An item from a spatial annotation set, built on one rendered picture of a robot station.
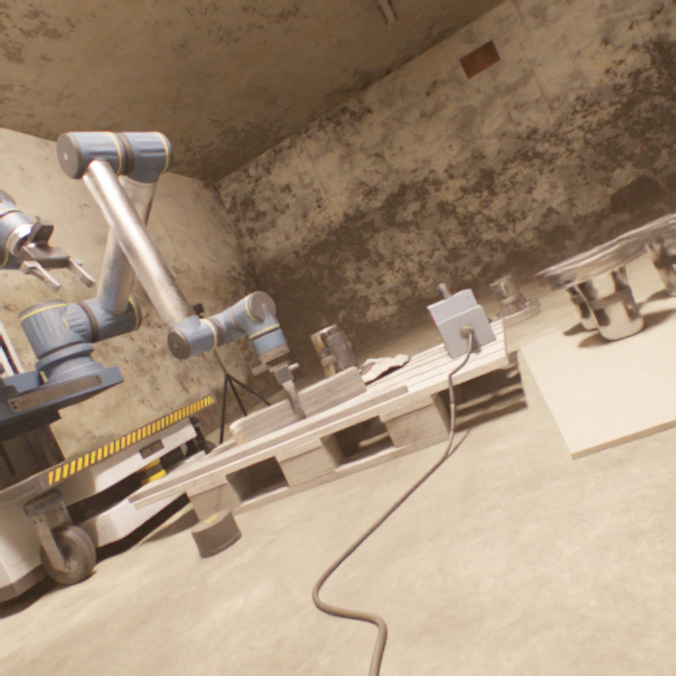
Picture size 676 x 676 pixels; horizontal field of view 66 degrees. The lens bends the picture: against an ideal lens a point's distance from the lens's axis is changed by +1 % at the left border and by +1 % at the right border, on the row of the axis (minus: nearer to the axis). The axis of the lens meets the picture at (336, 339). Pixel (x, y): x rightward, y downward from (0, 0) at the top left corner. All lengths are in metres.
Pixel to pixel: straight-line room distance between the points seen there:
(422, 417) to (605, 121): 5.86
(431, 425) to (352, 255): 5.67
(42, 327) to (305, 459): 1.41
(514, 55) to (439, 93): 0.90
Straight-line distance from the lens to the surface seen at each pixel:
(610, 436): 1.00
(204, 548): 1.38
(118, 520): 1.91
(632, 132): 6.95
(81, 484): 1.94
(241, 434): 1.71
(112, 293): 2.50
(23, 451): 2.65
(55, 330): 2.48
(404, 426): 1.36
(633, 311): 1.65
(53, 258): 1.72
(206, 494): 1.65
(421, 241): 6.74
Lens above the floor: 0.36
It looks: 1 degrees down
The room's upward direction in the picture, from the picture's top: 25 degrees counter-clockwise
